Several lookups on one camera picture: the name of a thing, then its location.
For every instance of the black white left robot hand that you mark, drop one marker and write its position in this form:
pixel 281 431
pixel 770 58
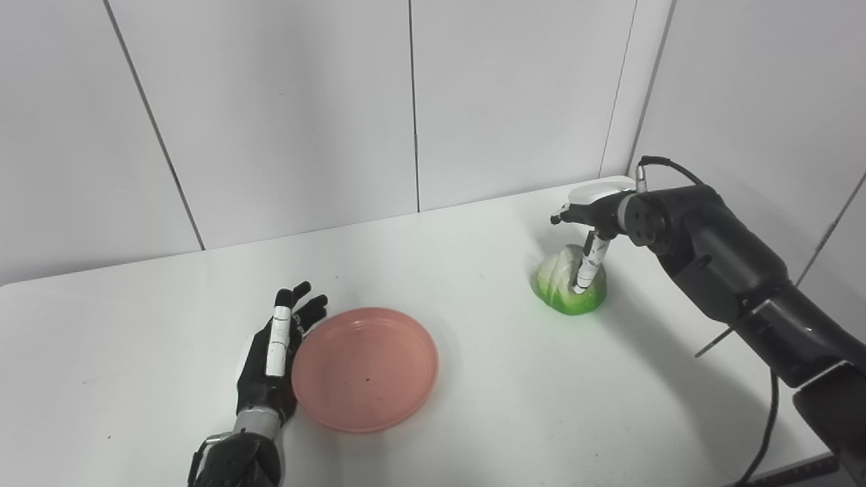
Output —
pixel 260 379

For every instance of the green white toy cabbage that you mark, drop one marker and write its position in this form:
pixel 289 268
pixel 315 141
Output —
pixel 555 284

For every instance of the pink round plate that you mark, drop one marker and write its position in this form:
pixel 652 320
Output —
pixel 365 368

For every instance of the black edge strip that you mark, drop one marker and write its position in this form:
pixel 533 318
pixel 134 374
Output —
pixel 798 472

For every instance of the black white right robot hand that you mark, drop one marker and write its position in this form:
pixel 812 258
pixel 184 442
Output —
pixel 595 210

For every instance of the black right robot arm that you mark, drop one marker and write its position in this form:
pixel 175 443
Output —
pixel 744 270

